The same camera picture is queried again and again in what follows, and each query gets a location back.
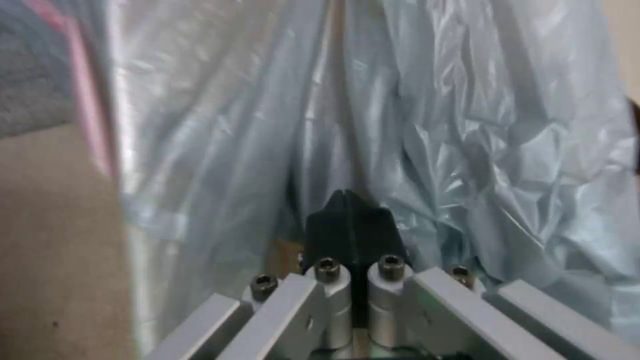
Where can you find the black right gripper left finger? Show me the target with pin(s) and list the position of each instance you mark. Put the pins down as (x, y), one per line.
(327, 240)

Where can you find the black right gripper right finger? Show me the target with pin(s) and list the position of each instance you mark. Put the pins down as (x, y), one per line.
(375, 236)

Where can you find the translucent pale blue garbage bag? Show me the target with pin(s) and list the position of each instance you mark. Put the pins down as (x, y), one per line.
(400, 123)

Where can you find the grey fabric cloth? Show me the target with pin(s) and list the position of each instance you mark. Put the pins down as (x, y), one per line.
(30, 71)

